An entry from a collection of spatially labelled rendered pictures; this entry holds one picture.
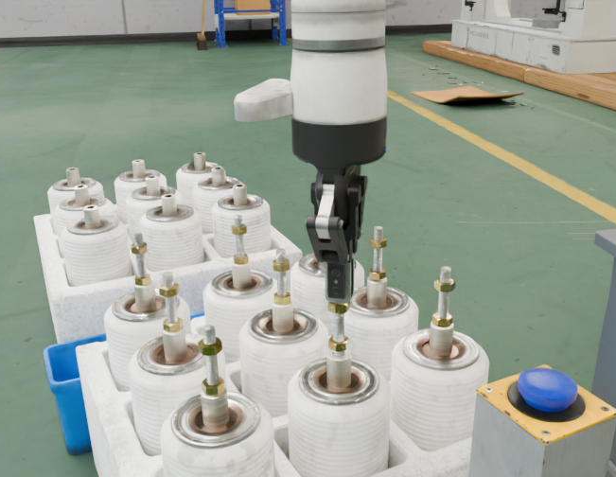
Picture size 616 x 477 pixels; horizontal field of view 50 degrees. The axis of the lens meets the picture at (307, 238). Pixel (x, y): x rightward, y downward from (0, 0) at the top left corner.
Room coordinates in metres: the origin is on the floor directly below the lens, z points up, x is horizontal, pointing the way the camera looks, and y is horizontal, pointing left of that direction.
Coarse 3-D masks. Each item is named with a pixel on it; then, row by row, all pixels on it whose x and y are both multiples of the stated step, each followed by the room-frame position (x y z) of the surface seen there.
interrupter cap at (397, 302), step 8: (360, 288) 0.71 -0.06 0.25; (392, 288) 0.71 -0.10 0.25; (352, 296) 0.69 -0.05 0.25; (360, 296) 0.69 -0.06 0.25; (392, 296) 0.69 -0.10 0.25; (400, 296) 0.69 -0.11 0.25; (408, 296) 0.68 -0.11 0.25; (352, 304) 0.67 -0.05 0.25; (360, 304) 0.67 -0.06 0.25; (392, 304) 0.67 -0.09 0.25; (400, 304) 0.67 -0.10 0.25; (408, 304) 0.66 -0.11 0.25; (360, 312) 0.65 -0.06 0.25; (368, 312) 0.65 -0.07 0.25; (376, 312) 0.65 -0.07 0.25; (384, 312) 0.65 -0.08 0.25; (392, 312) 0.64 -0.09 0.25; (400, 312) 0.65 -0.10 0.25
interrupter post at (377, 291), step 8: (368, 280) 0.67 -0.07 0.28; (376, 280) 0.67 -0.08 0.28; (384, 280) 0.67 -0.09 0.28; (368, 288) 0.67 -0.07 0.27; (376, 288) 0.67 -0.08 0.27; (384, 288) 0.67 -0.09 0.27; (368, 296) 0.67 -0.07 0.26; (376, 296) 0.67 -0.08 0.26; (384, 296) 0.67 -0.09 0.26; (368, 304) 0.67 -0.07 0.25; (376, 304) 0.67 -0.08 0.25; (384, 304) 0.67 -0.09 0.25
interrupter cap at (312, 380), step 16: (304, 368) 0.54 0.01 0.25; (320, 368) 0.54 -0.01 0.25; (352, 368) 0.54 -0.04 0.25; (368, 368) 0.54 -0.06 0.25; (304, 384) 0.51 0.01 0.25; (320, 384) 0.51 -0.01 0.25; (352, 384) 0.51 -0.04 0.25; (368, 384) 0.51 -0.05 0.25; (320, 400) 0.49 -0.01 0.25; (336, 400) 0.48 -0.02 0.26; (352, 400) 0.48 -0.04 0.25
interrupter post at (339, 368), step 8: (328, 352) 0.52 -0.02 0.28; (344, 352) 0.52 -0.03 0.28; (328, 360) 0.51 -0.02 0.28; (336, 360) 0.51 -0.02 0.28; (344, 360) 0.51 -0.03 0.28; (328, 368) 0.51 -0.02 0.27; (336, 368) 0.51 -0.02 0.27; (344, 368) 0.51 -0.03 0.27; (328, 376) 0.51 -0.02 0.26; (336, 376) 0.51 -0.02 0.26; (344, 376) 0.51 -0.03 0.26; (328, 384) 0.51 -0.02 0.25; (336, 384) 0.51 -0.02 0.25; (344, 384) 0.51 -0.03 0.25
